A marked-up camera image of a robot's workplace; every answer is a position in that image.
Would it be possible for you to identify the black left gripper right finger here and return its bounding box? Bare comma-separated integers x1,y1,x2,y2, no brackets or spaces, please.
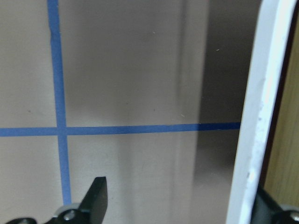
251,186,299,224

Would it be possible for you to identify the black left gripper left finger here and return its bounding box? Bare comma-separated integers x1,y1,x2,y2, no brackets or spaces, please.
50,177,108,224

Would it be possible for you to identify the light wooden drawer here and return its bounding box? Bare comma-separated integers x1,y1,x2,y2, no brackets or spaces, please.
226,0,296,224

